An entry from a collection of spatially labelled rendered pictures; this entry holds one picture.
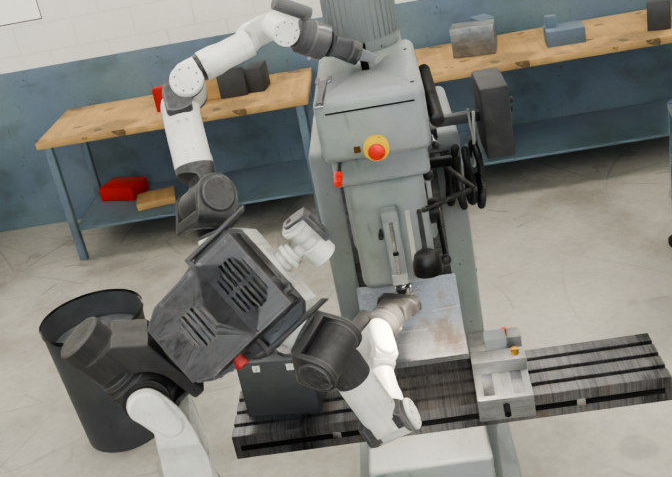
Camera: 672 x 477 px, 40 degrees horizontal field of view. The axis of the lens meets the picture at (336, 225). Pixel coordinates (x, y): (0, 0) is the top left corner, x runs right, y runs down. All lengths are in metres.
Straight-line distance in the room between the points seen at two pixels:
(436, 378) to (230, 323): 0.99
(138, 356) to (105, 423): 2.32
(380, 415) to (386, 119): 0.68
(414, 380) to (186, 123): 1.10
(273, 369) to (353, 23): 0.99
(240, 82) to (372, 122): 4.09
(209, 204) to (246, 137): 4.84
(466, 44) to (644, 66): 1.46
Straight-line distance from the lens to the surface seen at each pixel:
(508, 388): 2.57
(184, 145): 2.11
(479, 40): 6.12
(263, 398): 2.72
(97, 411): 4.35
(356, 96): 2.13
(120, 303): 4.52
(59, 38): 6.94
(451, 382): 2.75
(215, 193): 2.04
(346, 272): 2.96
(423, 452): 2.63
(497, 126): 2.62
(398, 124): 2.14
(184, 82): 2.13
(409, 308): 2.51
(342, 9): 2.46
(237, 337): 1.93
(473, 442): 2.64
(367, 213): 2.36
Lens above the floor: 2.48
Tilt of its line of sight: 24 degrees down
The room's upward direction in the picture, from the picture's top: 11 degrees counter-clockwise
